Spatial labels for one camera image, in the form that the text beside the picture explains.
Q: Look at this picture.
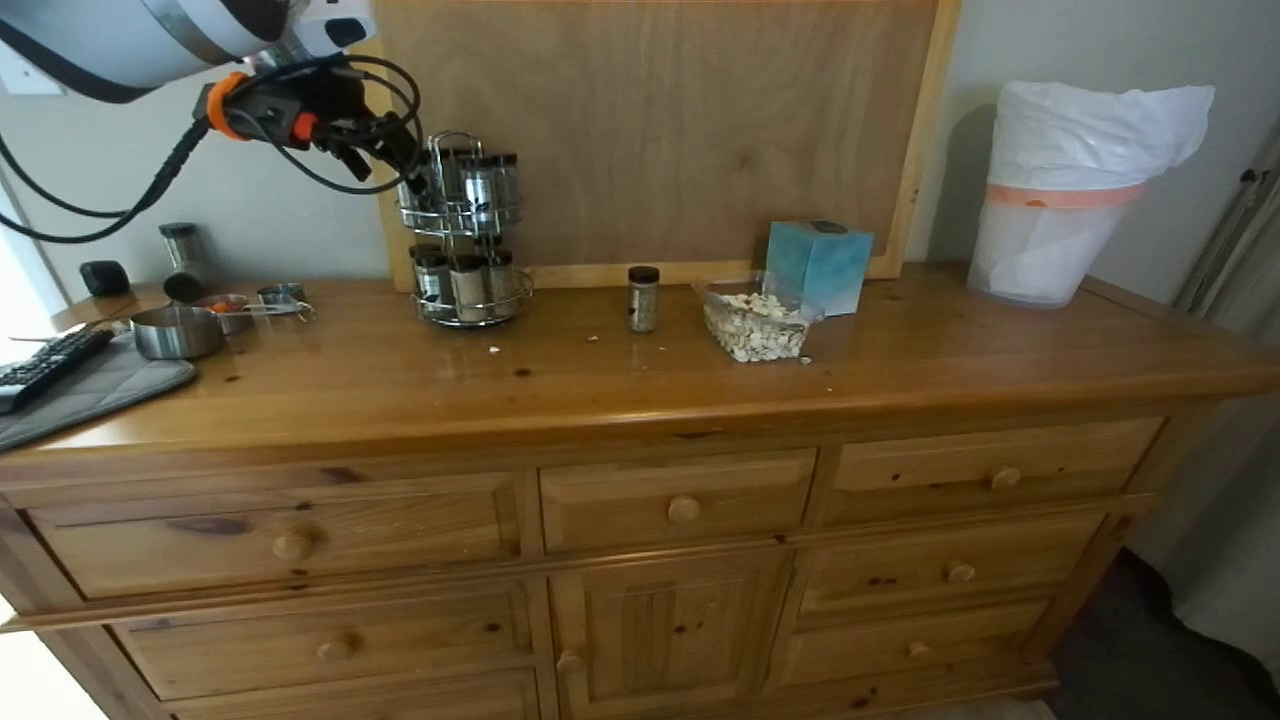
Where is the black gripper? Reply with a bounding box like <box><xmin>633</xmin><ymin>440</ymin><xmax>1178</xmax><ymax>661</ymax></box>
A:
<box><xmin>253</xmin><ymin>59</ymin><xmax>425</xmax><ymax>188</ymax></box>

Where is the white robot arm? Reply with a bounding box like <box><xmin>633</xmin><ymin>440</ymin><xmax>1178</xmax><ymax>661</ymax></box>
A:
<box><xmin>0</xmin><ymin>0</ymin><xmax>425</xmax><ymax>186</ymax></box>

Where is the circular metal spice rack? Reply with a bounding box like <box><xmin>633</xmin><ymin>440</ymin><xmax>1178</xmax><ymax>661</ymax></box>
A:
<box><xmin>402</xmin><ymin>133</ymin><xmax>524</xmax><ymax>334</ymax></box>

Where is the lone spice bottle black cap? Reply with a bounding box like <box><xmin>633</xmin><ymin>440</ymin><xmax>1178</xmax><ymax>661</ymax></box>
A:
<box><xmin>627</xmin><ymin>263</ymin><xmax>660</xmax><ymax>334</ymax></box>

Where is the large metal measuring cup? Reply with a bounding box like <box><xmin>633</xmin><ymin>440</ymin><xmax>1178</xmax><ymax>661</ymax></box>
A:
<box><xmin>131</xmin><ymin>305</ymin><xmax>223</xmax><ymax>359</ymax></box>

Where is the dark shaker at left edge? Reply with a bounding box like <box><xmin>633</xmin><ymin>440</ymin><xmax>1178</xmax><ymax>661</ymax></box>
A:
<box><xmin>81</xmin><ymin>260</ymin><xmax>131</xmax><ymax>301</ymax></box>

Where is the wooden backboard panel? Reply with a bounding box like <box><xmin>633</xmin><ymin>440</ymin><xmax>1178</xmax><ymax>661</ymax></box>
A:
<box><xmin>374</xmin><ymin>0</ymin><xmax>963</xmax><ymax>290</ymax></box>

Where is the grey quilted pot holder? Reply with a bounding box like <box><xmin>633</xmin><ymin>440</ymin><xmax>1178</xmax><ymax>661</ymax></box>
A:
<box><xmin>0</xmin><ymin>346</ymin><xmax>202</xmax><ymax>453</ymax></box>

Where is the black tv remote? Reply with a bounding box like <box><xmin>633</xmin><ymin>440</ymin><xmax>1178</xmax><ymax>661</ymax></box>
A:
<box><xmin>0</xmin><ymin>327</ymin><xmax>113</xmax><ymax>416</ymax></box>

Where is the clear tray of white pieces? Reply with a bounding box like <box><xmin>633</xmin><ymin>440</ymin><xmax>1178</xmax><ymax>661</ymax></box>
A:
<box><xmin>703</xmin><ymin>291</ymin><xmax>811</xmax><ymax>363</ymax></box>

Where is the teal tissue box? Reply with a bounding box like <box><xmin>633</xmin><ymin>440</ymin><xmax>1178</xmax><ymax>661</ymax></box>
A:
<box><xmin>766</xmin><ymin>220</ymin><xmax>871</xmax><ymax>322</ymax></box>

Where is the pine wooden dresser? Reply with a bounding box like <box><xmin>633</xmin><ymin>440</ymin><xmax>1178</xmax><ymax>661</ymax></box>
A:
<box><xmin>5</xmin><ymin>267</ymin><xmax>1277</xmax><ymax>720</ymax></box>

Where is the white trash bin with bag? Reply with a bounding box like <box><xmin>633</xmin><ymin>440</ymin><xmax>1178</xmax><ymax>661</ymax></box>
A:
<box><xmin>969</xmin><ymin>82</ymin><xmax>1218</xmax><ymax>308</ymax></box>

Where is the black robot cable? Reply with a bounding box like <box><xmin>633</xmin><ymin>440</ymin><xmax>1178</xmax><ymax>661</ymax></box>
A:
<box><xmin>0</xmin><ymin>52</ymin><xmax>434</xmax><ymax>250</ymax></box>

